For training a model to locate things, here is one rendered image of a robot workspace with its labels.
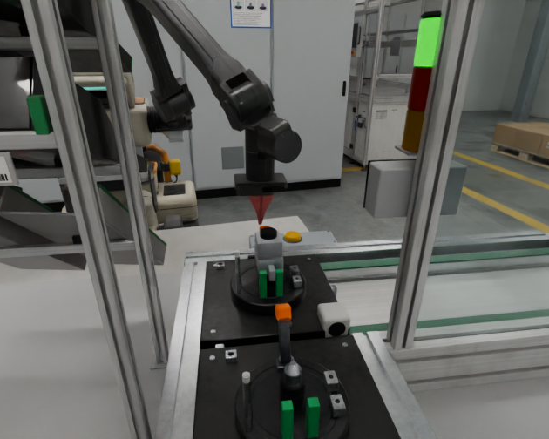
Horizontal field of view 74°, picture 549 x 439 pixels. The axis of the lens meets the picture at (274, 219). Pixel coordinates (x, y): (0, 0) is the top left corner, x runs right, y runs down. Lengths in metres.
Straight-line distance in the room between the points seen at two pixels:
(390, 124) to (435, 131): 4.37
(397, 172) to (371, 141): 4.26
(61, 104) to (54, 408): 0.51
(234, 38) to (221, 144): 0.94
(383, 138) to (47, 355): 4.43
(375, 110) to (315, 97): 1.13
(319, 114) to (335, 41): 0.68
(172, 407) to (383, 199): 0.39
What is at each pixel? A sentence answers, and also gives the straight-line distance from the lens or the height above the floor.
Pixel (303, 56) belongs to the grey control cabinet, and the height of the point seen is 1.34.
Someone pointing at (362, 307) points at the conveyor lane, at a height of 0.92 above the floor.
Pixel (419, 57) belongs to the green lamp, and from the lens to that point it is 0.49.
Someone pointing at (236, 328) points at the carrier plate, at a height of 0.97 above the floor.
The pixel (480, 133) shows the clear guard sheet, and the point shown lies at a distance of 0.51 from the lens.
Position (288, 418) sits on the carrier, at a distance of 0.43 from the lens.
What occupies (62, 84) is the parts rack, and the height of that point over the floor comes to 1.35.
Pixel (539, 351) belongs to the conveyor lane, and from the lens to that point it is 0.77.
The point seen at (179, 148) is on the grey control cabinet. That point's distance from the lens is 3.62.
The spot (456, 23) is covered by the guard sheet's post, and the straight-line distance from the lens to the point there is 0.46.
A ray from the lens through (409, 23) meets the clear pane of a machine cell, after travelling 4.81.
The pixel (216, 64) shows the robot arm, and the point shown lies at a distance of 0.70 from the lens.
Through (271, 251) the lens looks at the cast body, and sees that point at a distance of 0.62.
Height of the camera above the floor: 1.37
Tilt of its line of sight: 25 degrees down
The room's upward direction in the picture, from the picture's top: straight up
